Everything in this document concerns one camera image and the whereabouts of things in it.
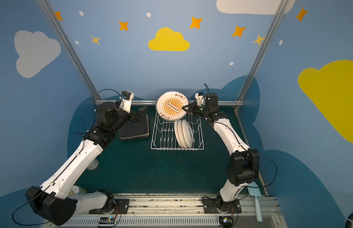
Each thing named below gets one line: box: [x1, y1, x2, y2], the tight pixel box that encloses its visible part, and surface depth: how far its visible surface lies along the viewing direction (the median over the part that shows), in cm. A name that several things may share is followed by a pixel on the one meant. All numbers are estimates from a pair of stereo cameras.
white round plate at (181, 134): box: [177, 119, 188, 149], surface depth 88 cm
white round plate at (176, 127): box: [174, 119, 185, 149], surface depth 88 cm
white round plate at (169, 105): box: [155, 90, 190, 121], surface depth 84 cm
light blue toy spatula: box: [247, 181, 263, 223], surface depth 76 cm
